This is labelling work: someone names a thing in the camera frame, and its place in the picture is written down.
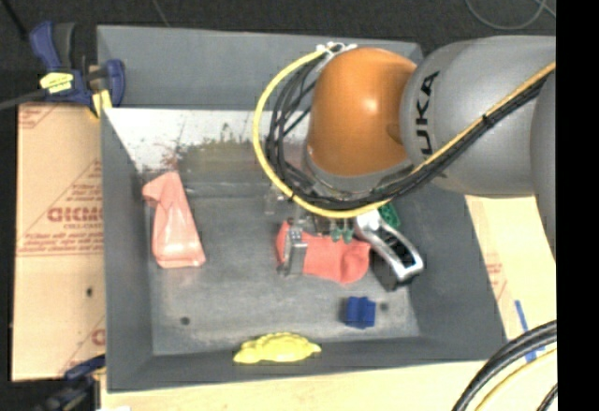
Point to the pink cloth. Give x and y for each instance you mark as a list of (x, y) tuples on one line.
[(173, 231)]

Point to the grey metal bin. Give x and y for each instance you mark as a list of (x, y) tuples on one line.
[(243, 297)]

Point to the brown cardboard board red print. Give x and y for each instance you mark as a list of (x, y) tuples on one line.
[(56, 175)]

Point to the red-orange cloth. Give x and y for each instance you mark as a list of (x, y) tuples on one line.
[(334, 259)]

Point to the yellow toy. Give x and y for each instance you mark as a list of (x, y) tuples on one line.
[(276, 348)]

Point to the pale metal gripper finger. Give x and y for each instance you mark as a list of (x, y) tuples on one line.
[(296, 254)]

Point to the black cylinder on white bracket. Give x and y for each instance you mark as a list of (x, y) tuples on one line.
[(374, 236)]

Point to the blue block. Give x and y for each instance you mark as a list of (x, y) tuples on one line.
[(358, 312)]

